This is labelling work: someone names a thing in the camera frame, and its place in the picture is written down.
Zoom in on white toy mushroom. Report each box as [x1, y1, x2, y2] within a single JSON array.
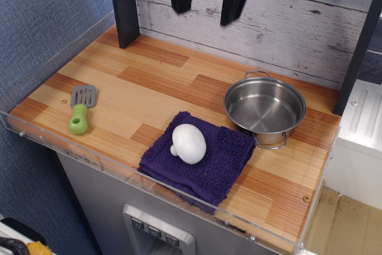
[[170, 124, 207, 165]]

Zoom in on stainless steel pot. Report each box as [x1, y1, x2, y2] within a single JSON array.
[[223, 70, 306, 150]]

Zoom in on purple folded towel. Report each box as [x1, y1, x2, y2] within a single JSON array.
[[138, 112, 255, 206]]

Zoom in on white toy sink counter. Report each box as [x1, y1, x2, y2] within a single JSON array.
[[323, 79, 381, 209]]

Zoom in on grey cabinet front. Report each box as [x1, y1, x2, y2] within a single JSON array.
[[58, 153, 274, 254]]

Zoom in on silver button panel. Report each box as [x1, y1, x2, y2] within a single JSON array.
[[122, 204, 196, 254]]

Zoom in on black left frame post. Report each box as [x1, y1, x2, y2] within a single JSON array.
[[112, 0, 140, 48]]

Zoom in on black frame post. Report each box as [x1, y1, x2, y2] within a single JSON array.
[[112, 0, 140, 48], [333, 0, 381, 116]]

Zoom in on black right frame post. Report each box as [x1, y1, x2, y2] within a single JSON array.
[[333, 0, 381, 116]]

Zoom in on grey spatula green handle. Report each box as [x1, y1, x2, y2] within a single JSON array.
[[68, 85, 96, 135]]

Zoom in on clear acrylic guard rail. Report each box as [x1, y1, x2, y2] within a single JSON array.
[[2, 8, 343, 254]]

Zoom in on black braided cable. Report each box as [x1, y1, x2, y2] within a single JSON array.
[[0, 236, 29, 255]]

